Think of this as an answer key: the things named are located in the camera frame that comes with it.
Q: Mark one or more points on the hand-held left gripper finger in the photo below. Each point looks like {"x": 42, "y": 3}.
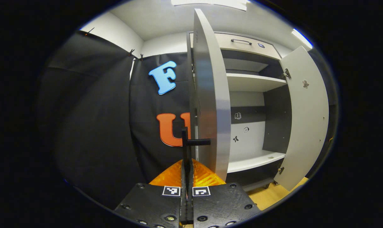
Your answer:
{"x": 190, "y": 205}
{"x": 183, "y": 205}

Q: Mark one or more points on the grey cabinet door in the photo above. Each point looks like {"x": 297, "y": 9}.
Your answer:
{"x": 305, "y": 126}
{"x": 213, "y": 110}

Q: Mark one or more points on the grey double-door shoe cabinet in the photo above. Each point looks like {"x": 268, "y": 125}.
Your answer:
{"x": 275, "y": 120}

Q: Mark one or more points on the light grey cabinet shelf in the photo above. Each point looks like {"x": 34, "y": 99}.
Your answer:
{"x": 251, "y": 83}
{"x": 251, "y": 161}

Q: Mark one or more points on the metal door hinge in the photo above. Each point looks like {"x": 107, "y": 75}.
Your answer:
{"x": 280, "y": 170}
{"x": 286, "y": 73}

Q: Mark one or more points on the grey cabinet drawer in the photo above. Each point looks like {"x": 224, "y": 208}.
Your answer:
{"x": 242, "y": 48}

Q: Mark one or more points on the black backdrop cloth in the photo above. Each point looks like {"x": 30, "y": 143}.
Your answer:
{"x": 93, "y": 126}

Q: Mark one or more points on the narrow ceiling light panel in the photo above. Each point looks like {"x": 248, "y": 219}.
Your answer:
{"x": 302, "y": 38}

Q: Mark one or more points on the wide ceiling light panel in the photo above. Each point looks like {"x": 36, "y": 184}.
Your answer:
{"x": 210, "y": 3}

